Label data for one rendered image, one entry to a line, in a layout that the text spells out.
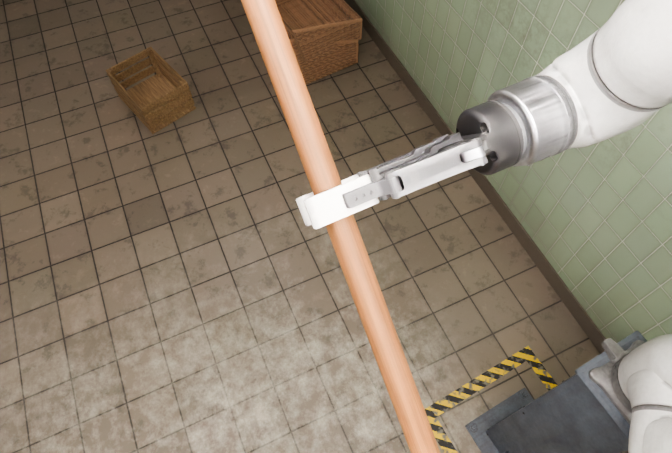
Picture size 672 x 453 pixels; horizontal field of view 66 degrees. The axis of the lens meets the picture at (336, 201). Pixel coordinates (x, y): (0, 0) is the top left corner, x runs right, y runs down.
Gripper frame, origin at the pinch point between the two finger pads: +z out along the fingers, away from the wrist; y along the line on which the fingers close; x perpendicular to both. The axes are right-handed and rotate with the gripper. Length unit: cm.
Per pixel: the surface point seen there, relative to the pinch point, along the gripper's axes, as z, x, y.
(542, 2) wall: -127, 23, 117
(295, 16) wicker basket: -83, 80, 276
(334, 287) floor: -29, -65, 190
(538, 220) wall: -126, -67, 159
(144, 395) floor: 67, -72, 184
